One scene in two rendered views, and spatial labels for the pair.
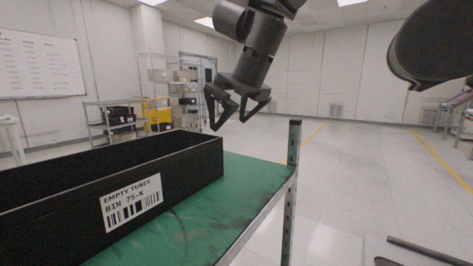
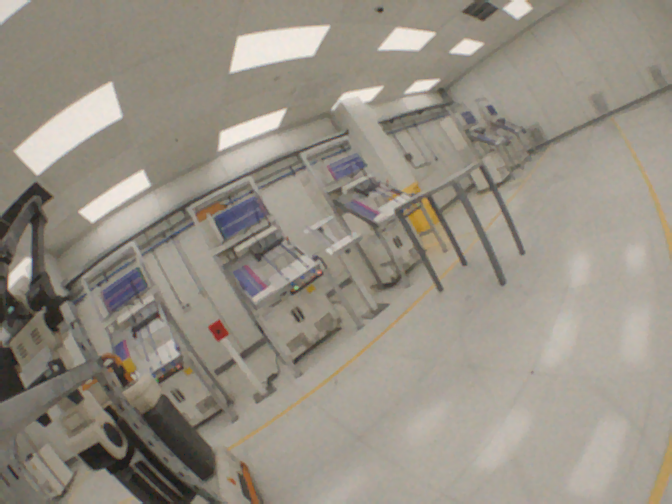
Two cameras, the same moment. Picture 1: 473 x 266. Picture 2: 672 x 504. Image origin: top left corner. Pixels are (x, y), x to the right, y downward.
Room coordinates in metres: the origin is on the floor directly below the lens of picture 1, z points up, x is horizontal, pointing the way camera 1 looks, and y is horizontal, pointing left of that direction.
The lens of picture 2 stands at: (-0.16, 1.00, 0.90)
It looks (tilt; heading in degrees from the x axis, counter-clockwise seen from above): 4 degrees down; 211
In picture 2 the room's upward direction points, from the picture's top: 31 degrees counter-clockwise
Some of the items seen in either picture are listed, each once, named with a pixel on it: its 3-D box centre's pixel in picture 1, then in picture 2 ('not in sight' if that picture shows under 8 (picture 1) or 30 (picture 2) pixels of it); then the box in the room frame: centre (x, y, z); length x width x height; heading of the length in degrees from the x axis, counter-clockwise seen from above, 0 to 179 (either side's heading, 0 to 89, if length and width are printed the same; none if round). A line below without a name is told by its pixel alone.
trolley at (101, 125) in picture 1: (123, 126); not in sight; (3.14, 2.04, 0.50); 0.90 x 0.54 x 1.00; 161
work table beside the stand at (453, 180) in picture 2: not in sight; (461, 230); (-2.34, 0.76, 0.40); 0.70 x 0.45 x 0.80; 55
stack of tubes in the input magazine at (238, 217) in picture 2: not in sight; (240, 217); (-2.25, -1.02, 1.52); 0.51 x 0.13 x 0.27; 147
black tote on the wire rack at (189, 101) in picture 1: (187, 101); not in sight; (4.70, 1.37, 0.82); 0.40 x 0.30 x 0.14; 153
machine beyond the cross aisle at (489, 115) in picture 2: not in sight; (497, 132); (-7.66, 2.39, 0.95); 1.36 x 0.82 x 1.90; 57
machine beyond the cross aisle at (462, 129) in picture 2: not in sight; (476, 144); (-6.46, 1.58, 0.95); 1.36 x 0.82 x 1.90; 57
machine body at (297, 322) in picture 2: not in sight; (293, 320); (-2.27, -1.15, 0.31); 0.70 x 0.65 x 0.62; 147
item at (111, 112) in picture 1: (119, 124); not in sight; (4.00, 2.67, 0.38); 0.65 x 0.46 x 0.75; 60
